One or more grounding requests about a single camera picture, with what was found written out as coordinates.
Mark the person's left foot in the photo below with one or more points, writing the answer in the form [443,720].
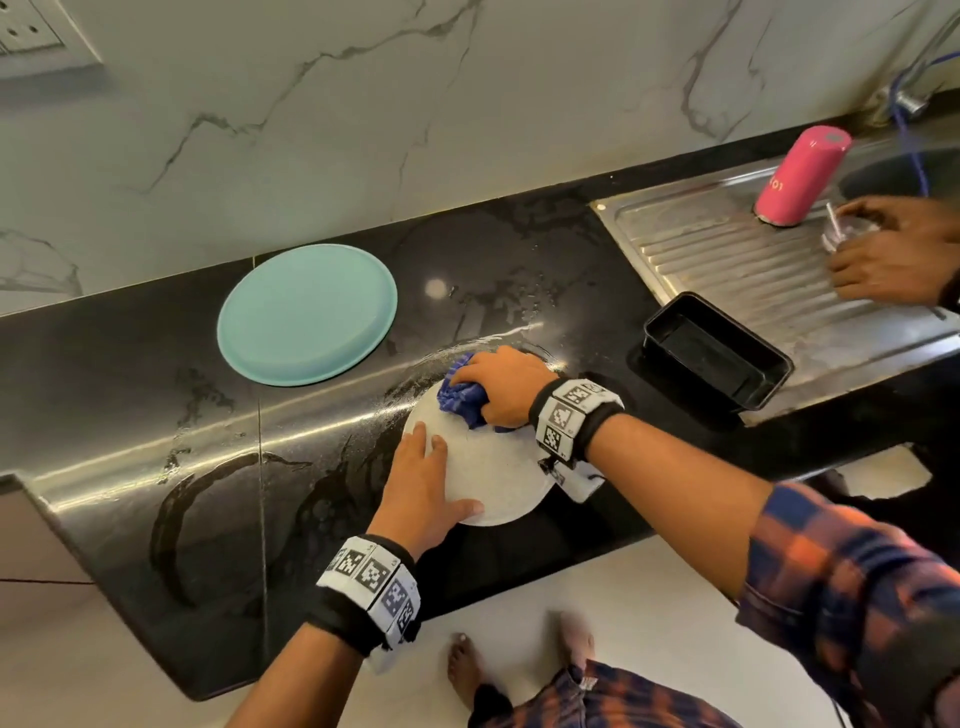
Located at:
[465,668]

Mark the person's right hand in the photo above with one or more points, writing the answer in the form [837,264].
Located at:
[513,383]

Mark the person's left hand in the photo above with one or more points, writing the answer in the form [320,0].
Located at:
[417,495]

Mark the person's foot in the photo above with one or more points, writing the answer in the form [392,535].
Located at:
[465,668]
[575,638]

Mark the wrist marker band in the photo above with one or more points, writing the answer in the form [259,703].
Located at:
[365,590]
[578,417]

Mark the right wrist marker band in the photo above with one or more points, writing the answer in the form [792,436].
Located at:
[578,417]

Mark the blue orange plaid shirt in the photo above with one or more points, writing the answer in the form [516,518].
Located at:
[855,600]

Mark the white wall socket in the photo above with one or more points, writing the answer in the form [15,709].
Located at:
[42,33]

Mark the left wrist marker band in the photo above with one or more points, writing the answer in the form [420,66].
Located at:
[365,590]

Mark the teal plate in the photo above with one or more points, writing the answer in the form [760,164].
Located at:
[308,315]

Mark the clear plastic lid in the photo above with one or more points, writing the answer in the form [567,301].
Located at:
[840,233]

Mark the person's right foot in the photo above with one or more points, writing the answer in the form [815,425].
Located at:
[575,638]

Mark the red bear cup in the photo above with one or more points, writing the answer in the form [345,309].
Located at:
[803,173]

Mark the steel sink drainboard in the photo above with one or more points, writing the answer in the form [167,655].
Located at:
[705,248]

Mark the speckled white plate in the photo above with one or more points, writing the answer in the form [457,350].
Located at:
[503,473]

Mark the blue striped cloth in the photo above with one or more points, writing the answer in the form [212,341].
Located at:
[462,398]

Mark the black plastic tray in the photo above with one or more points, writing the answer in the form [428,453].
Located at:
[717,353]

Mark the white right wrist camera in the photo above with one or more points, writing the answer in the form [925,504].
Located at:
[575,480]

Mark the brown lower drawer unit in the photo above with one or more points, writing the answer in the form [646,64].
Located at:
[38,555]

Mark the steel faucet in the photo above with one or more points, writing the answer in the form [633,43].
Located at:
[908,83]

